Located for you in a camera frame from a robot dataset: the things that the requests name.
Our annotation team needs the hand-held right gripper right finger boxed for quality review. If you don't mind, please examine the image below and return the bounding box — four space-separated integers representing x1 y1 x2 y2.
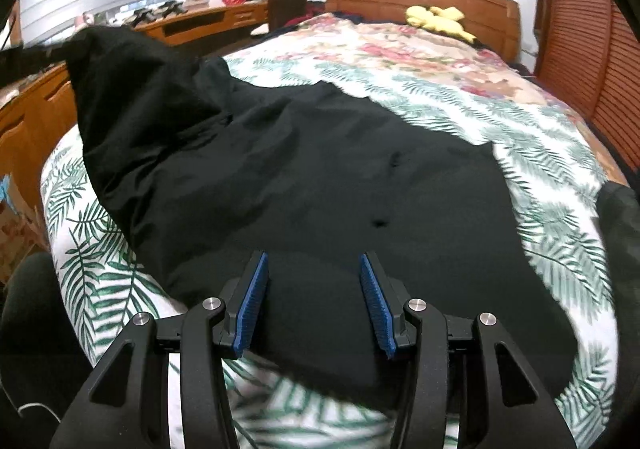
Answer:
359 251 578 449

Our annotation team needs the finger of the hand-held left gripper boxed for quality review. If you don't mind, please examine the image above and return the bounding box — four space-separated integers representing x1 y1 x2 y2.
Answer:
0 43 71 80

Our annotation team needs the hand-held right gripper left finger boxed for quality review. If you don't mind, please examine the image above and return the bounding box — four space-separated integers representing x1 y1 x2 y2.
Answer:
50 250 271 449

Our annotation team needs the black garment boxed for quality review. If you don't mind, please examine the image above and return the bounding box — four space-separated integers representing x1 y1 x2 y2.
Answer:
64 25 581 405

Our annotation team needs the row of small desk items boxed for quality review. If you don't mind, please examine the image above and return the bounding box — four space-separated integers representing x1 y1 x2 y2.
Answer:
75 0 188 27

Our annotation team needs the person's dark trouser leg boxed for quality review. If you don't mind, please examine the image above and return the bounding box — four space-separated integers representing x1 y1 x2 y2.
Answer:
0 253 93 449

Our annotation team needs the leaf print bed sheet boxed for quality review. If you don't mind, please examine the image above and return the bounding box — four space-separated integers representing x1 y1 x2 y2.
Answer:
40 54 621 449

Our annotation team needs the dark cloth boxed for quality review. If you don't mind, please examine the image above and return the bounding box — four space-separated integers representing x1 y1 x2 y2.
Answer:
596 183 640 300

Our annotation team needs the floral blanket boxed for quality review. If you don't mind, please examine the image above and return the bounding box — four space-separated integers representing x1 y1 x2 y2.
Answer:
287 12 546 100

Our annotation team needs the brown chair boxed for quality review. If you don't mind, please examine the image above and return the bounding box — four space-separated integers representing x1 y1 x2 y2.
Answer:
267 0 313 32

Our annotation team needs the yellow plush toy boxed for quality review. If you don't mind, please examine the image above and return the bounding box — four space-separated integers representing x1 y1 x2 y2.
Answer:
405 5 477 42

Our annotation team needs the wooden louvered wardrobe door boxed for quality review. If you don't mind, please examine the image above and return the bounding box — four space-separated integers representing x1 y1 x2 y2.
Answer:
534 0 640 180

